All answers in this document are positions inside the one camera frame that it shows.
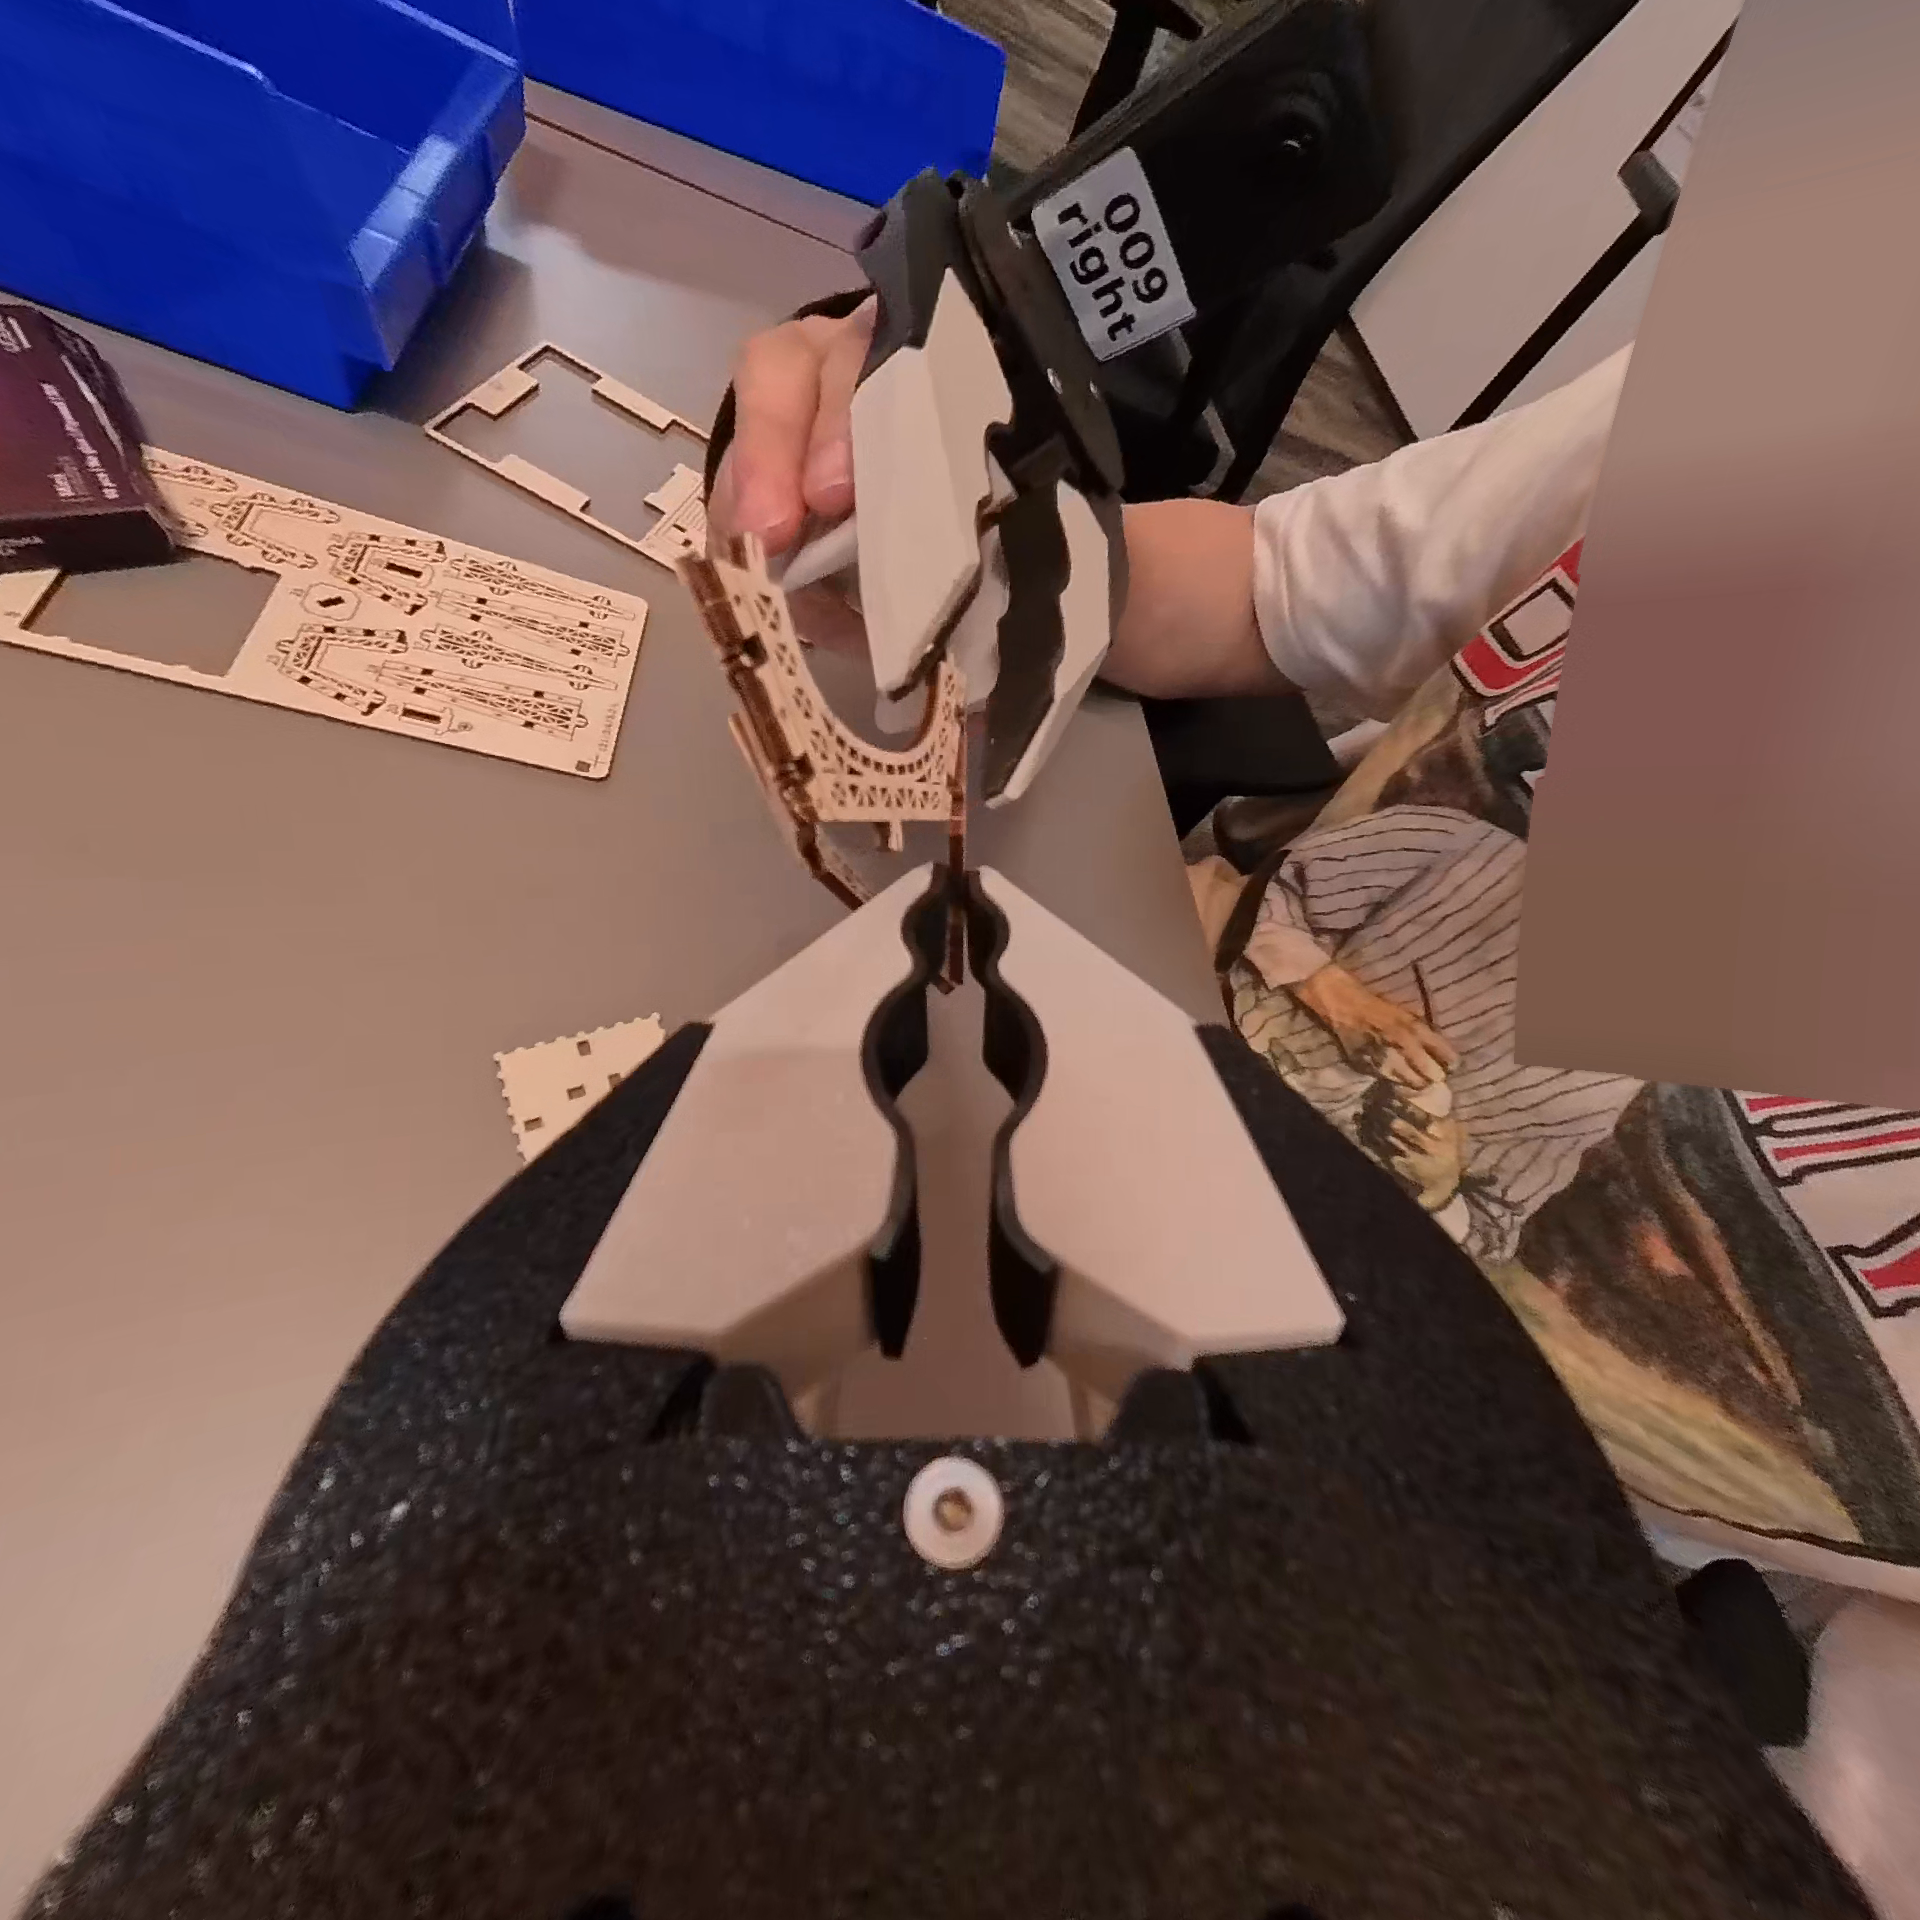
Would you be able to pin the empty wooden frame sheet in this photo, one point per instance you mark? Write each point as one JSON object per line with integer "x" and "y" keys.
{"x": 504, "y": 393}

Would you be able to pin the thin wooden tower panel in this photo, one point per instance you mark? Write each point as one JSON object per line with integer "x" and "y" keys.
{"x": 949, "y": 915}

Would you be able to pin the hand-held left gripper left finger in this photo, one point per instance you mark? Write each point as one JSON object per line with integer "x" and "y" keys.
{"x": 750, "y": 1200}

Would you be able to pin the person's right hand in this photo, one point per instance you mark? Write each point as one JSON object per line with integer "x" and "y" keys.
{"x": 786, "y": 434}

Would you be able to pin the toothed square wooden plate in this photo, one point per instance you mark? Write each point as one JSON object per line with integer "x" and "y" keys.
{"x": 570, "y": 1073}

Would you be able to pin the wooden laser-cut parts sheet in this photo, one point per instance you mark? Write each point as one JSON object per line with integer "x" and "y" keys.
{"x": 495, "y": 629}

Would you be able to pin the person's right forearm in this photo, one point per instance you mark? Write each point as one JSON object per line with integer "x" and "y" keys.
{"x": 1350, "y": 555}

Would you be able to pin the dark purple box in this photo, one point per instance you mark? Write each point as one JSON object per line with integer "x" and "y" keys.
{"x": 75, "y": 434}

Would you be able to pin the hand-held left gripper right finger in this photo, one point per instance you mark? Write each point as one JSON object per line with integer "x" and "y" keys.
{"x": 1171, "y": 1200}

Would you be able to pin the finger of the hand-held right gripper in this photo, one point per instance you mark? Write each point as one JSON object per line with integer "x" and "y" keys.
{"x": 922, "y": 494}
{"x": 1066, "y": 629}

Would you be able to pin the wooden lattice tower model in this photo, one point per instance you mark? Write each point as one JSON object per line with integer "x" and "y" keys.
{"x": 840, "y": 764}

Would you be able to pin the blue plastic bin white label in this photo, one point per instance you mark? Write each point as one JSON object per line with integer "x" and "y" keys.
{"x": 224, "y": 181}

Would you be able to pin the grey desk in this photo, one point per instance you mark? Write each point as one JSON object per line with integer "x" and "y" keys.
{"x": 299, "y": 900}

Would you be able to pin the person's printed shirt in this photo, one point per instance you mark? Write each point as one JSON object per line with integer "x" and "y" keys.
{"x": 1424, "y": 931}

